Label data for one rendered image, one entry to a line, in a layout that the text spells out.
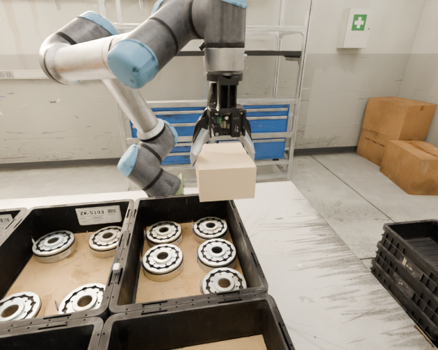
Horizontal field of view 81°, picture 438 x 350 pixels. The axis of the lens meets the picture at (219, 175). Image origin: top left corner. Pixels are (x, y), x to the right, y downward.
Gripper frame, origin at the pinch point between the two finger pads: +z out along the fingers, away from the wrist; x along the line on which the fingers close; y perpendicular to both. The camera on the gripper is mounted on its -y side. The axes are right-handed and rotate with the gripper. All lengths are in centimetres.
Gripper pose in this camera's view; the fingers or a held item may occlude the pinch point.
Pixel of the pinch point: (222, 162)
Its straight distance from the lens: 60.9
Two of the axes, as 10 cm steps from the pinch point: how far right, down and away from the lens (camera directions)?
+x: 9.9, -0.6, 1.2
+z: 0.0, 9.0, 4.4
